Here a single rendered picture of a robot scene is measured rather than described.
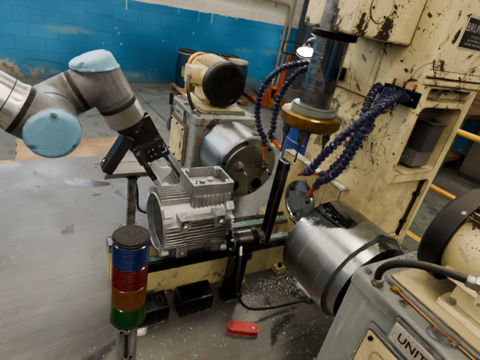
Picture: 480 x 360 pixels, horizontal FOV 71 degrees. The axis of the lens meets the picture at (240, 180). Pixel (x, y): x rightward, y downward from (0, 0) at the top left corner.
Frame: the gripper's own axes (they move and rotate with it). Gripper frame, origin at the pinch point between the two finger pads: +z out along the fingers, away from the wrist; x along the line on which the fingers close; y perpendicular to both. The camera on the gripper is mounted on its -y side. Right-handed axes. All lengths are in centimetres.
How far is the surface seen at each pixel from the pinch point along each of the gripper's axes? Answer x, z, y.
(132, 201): 18.0, 13.3, -10.3
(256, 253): -13.1, 33.3, 15.2
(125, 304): -38.7, -8.0, -14.1
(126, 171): 15.9, 0.8, -6.0
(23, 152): 229, 59, -86
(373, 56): -5, -5, 74
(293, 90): 536, 324, 357
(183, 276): -13.1, 23.6, -7.2
